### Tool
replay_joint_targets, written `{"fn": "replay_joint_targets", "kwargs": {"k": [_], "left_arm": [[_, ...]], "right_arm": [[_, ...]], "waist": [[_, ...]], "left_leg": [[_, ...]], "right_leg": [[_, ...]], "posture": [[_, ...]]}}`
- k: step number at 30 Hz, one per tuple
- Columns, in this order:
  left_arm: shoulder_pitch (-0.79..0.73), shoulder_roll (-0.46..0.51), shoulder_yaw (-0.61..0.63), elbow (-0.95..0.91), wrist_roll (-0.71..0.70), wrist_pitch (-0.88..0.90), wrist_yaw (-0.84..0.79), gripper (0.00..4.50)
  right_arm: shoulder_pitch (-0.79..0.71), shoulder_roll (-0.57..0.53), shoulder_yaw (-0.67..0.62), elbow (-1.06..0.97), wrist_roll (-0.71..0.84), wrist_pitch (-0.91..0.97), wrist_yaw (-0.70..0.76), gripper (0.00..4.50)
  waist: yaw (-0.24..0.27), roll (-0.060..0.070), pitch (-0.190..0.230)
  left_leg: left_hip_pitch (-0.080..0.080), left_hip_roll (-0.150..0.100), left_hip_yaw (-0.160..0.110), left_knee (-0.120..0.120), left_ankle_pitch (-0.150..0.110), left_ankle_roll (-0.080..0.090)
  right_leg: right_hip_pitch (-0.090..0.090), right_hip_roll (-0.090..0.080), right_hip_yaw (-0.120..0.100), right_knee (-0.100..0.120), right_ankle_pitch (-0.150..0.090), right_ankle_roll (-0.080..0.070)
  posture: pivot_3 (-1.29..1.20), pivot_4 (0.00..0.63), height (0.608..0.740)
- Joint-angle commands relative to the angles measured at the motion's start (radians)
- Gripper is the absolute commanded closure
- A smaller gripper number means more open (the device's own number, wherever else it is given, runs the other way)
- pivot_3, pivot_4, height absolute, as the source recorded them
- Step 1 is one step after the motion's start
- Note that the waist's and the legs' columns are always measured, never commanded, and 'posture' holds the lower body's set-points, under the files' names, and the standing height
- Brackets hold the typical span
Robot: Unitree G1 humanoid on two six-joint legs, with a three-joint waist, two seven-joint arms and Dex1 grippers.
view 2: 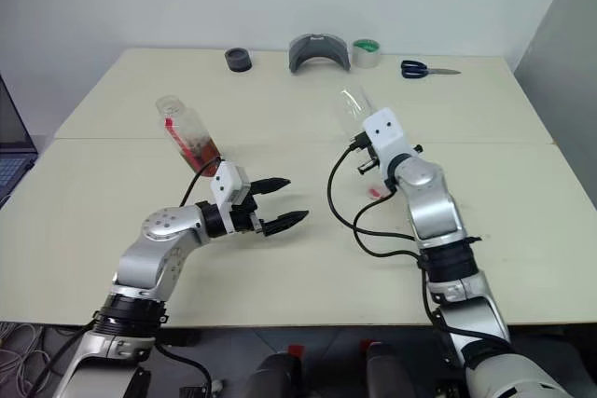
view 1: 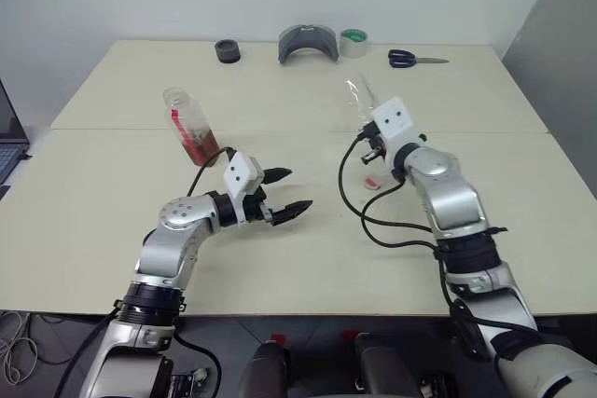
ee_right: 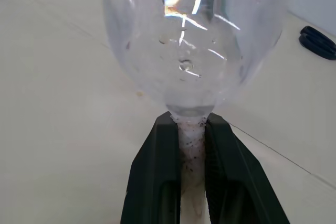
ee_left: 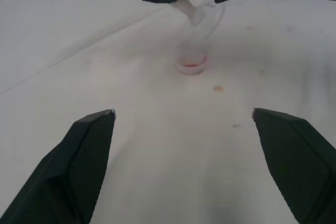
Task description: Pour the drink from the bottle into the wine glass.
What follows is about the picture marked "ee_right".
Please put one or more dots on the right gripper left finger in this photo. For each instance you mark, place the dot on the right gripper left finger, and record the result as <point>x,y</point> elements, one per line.
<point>152,171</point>

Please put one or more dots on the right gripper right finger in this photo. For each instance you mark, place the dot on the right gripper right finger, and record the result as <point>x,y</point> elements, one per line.
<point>236,176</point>

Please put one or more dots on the clear plastic wine glass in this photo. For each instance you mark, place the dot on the clear plastic wine glass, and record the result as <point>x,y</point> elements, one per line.
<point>189,37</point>

